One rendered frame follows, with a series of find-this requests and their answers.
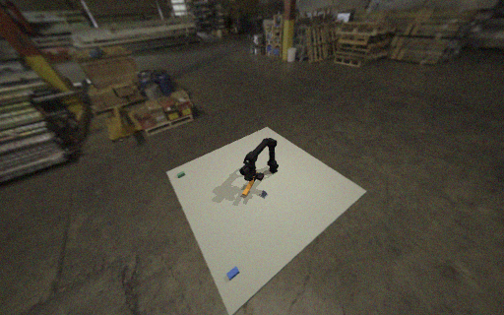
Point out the orange bar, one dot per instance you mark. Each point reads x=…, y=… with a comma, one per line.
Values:
x=248, y=187

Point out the small blue block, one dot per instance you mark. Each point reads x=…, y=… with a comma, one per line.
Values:
x=234, y=272

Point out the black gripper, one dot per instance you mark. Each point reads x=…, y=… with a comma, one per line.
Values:
x=257, y=175

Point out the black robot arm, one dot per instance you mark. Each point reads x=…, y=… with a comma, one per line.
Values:
x=252, y=158

